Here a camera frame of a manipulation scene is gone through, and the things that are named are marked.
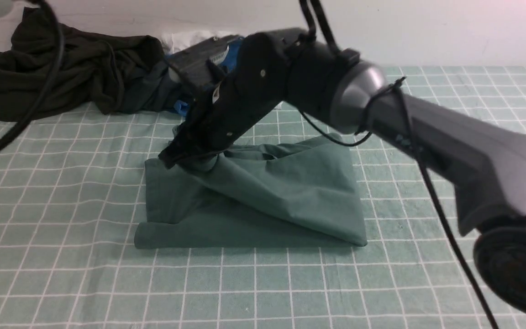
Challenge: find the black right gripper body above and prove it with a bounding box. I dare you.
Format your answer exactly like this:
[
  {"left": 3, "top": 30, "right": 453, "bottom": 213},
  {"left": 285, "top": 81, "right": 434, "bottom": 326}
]
[{"left": 158, "top": 31, "right": 350, "bottom": 169}]

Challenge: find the green long sleeve shirt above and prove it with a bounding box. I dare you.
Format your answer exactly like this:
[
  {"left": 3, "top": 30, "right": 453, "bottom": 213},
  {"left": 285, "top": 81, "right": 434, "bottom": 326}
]
[{"left": 134, "top": 137, "right": 367, "bottom": 249}]

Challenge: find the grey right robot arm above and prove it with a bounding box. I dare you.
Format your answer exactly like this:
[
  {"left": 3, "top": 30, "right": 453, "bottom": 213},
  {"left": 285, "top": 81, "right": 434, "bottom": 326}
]
[{"left": 159, "top": 28, "right": 526, "bottom": 313}]

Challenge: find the blue crumpled garment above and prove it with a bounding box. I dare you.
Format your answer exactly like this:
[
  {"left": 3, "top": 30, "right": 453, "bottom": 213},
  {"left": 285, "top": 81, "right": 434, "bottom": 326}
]
[{"left": 165, "top": 35, "right": 244, "bottom": 117}]

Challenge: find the white crumpled garment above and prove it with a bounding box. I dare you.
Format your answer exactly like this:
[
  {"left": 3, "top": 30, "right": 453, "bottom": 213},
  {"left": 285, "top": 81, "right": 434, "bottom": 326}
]
[{"left": 159, "top": 30, "right": 238, "bottom": 54}]

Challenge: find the dark grey crumpled garment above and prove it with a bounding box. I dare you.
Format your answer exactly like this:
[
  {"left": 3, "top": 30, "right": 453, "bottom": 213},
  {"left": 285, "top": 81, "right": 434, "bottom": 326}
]
[{"left": 117, "top": 60, "right": 193, "bottom": 118}]

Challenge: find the dark olive crumpled garment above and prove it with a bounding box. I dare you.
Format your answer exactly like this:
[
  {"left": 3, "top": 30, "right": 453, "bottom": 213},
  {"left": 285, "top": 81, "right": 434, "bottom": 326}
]
[{"left": 0, "top": 7, "right": 165, "bottom": 122}]

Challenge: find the green checkered table cloth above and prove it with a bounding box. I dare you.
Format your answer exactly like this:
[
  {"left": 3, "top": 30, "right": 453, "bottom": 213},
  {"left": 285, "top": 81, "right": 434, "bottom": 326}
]
[{"left": 0, "top": 67, "right": 526, "bottom": 329}]

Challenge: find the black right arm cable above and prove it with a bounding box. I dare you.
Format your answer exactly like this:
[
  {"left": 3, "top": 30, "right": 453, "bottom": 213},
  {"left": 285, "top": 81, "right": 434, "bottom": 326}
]
[{"left": 298, "top": 0, "right": 501, "bottom": 329}]

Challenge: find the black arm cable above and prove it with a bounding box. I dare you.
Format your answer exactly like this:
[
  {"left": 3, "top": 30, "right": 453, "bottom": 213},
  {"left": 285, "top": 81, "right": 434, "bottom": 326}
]
[
  {"left": 298, "top": 0, "right": 501, "bottom": 329},
  {"left": 0, "top": 0, "right": 66, "bottom": 166}
]

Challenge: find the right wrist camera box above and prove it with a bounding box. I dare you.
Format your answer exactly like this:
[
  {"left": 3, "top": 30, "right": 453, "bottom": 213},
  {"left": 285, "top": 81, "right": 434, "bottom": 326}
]
[{"left": 166, "top": 35, "right": 244, "bottom": 87}]

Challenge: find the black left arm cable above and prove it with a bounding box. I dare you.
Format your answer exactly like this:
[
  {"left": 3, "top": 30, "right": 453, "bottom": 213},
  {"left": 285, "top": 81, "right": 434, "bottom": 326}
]
[{"left": 0, "top": 0, "right": 66, "bottom": 166}]

